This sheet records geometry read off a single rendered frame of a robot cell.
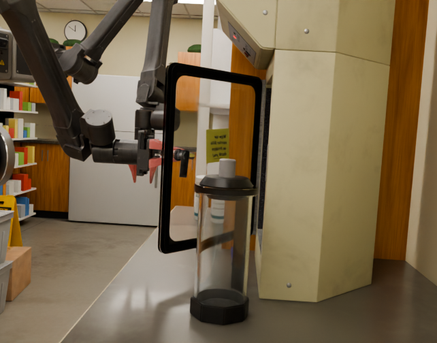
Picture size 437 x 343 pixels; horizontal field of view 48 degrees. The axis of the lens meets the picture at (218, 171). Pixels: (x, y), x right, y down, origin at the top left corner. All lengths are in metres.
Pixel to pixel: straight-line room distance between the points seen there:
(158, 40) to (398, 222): 0.83
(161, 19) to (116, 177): 4.62
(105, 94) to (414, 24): 4.95
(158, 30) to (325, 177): 0.75
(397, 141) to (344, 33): 0.46
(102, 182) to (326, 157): 5.25
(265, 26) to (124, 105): 5.09
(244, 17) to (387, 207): 0.67
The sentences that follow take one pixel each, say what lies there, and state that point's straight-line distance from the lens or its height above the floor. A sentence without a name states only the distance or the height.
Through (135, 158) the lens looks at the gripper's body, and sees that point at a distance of 1.11.
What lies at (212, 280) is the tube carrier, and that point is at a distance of 0.82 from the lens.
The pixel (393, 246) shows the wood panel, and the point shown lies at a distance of 1.38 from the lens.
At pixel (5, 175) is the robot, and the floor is 1.08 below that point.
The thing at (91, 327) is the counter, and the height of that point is 0.94.
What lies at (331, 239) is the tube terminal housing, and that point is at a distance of 0.98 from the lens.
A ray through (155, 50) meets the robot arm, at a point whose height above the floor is 1.47.
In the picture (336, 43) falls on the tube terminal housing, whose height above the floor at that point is 1.43.
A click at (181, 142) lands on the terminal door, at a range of 1.03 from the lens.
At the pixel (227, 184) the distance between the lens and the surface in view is 0.79.
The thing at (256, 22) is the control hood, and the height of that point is 1.46.
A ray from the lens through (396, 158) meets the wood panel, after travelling 1.35.
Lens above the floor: 1.26
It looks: 5 degrees down
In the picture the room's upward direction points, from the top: 3 degrees clockwise
